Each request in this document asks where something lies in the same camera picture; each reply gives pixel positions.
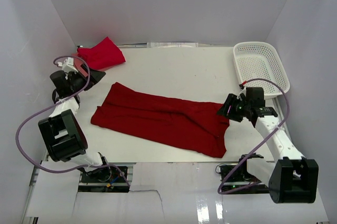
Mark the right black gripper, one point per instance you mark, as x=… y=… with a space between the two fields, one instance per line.
x=231 y=107

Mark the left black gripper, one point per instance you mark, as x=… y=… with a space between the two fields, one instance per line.
x=85 y=74

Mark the dark red t-shirt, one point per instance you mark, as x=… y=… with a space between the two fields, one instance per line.
x=184 y=124

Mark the white perforated plastic basket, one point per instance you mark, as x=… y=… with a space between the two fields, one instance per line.
x=256 y=60

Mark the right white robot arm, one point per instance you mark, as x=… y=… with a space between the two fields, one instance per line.
x=275 y=162

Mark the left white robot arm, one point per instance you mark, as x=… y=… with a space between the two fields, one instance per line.
x=61 y=132

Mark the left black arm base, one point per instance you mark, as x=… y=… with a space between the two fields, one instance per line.
x=106 y=180

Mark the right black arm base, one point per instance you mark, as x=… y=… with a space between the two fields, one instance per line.
x=239 y=182

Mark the folded pink t-shirt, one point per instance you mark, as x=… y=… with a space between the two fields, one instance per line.
x=79 y=65

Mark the folded bright red t-shirt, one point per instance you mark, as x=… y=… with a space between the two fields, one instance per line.
x=104 y=55

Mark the papers at table back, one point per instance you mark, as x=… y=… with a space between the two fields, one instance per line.
x=171 y=45

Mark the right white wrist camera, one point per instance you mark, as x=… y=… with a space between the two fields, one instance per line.
x=242 y=95

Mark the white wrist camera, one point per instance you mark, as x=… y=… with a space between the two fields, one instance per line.
x=68 y=65
x=242 y=95

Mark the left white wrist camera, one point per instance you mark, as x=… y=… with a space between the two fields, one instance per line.
x=68 y=65

